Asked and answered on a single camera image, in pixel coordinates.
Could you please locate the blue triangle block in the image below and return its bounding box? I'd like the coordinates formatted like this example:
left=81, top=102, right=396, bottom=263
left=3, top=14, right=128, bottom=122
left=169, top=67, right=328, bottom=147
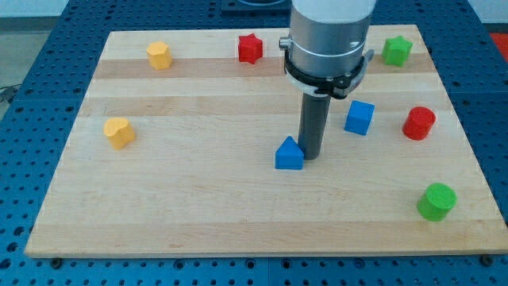
left=275, top=136, right=304, bottom=170

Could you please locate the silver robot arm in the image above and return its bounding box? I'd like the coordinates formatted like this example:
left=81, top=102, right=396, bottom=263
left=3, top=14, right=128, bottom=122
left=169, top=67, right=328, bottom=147
left=279, top=0, right=376, bottom=78

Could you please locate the wooden board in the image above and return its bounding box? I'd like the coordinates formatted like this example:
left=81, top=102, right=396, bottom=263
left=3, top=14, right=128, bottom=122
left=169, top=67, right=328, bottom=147
left=25, top=25, right=507, bottom=258

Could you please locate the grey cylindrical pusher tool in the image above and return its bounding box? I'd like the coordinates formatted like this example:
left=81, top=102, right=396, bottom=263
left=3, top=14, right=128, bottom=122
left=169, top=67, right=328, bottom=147
left=298, top=94, right=330, bottom=160

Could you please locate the red star block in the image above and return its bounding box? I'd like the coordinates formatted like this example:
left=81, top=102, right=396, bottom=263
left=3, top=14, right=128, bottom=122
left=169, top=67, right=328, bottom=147
left=237, top=33, right=264, bottom=64

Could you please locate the blue cube block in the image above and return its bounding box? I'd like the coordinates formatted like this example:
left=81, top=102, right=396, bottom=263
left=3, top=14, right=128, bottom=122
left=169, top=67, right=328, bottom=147
left=344, top=100, right=375, bottom=136

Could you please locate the yellow hexagon block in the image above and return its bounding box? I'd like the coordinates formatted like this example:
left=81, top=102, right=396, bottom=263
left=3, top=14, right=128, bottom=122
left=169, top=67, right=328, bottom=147
left=146, top=41, right=172, bottom=70

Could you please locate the yellow heart block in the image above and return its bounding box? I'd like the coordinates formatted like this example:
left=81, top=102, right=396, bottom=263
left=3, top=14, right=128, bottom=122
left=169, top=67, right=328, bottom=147
left=103, top=118, right=136, bottom=150

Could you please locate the red cylinder block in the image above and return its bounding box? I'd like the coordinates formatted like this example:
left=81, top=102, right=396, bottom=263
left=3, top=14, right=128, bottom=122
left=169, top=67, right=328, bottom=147
left=402, top=106, right=436, bottom=141

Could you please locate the green star block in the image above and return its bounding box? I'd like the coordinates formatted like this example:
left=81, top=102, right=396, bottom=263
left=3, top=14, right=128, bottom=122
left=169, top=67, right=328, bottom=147
left=382, top=36, right=413, bottom=67

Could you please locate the green cylinder block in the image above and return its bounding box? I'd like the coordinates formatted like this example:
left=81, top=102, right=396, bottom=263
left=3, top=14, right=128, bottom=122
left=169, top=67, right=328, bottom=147
left=417, top=183, right=457, bottom=222

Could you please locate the black tool clamp ring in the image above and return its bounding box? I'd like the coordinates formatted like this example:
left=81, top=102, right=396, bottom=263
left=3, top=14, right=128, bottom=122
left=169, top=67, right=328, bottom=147
left=283, top=48, right=375, bottom=100

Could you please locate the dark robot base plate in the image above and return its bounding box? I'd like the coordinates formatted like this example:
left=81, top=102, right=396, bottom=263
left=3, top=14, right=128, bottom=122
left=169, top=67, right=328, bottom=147
left=221, top=0, right=291, bottom=15

